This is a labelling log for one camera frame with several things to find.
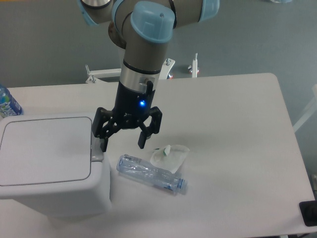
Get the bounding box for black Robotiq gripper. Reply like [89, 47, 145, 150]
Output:
[92, 81, 162, 152]

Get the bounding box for crushed clear plastic bottle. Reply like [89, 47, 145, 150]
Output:
[116, 154, 188, 194]

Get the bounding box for blue labelled water bottle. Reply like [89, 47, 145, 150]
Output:
[0, 85, 24, 118]

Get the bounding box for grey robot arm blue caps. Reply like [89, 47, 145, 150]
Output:
[78, 0, 220, 152]

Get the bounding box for white push-button trash can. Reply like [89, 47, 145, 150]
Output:
[0, 112, 111, 217]

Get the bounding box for white plastic wrapper green print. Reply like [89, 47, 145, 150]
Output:
[150, 145, 190, 174]

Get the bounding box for black device at table edge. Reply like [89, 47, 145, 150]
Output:
[299, 200, 317, 227]

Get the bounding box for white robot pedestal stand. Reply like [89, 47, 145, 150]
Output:
[85, 53, 200, 84]

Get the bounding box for white table leg frame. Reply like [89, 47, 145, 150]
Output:
[293, 84, 317, 132]

